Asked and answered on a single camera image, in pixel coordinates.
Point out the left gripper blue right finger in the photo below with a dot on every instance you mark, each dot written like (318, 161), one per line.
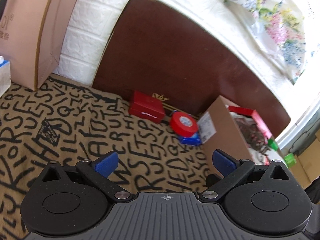
(224, 163)

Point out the letter patterned tan cloth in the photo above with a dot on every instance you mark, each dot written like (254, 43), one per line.
(66, 121)

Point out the floral plastic bag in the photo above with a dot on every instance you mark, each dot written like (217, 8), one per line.
(280, 30)

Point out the pink paper shopping bag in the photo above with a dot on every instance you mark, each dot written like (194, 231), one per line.
(32, 35)

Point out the red tape roll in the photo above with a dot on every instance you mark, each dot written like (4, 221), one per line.
(183, 124)

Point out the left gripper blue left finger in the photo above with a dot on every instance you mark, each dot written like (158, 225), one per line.
(106, 164)

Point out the white blue tissue box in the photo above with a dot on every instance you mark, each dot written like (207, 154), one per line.
(5, 75)

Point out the gold crown hair clip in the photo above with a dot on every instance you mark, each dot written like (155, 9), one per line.
(161, 97)

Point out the dark brown wooden board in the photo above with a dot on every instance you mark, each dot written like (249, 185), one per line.
(155, 49)

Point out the small red gift box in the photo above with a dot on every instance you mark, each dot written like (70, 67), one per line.
(146, 107)

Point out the dark brown hair claw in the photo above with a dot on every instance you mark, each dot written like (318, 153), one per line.
(253, 136)

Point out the blue small packet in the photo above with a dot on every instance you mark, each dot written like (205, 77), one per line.
(193, 140)

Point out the green plastic item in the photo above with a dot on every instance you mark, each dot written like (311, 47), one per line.
(274, 152)

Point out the stacked cardboard boxes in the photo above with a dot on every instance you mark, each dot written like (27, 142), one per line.
(306, 169)

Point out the brown cardboard storage box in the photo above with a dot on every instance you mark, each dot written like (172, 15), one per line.
(218, 130)

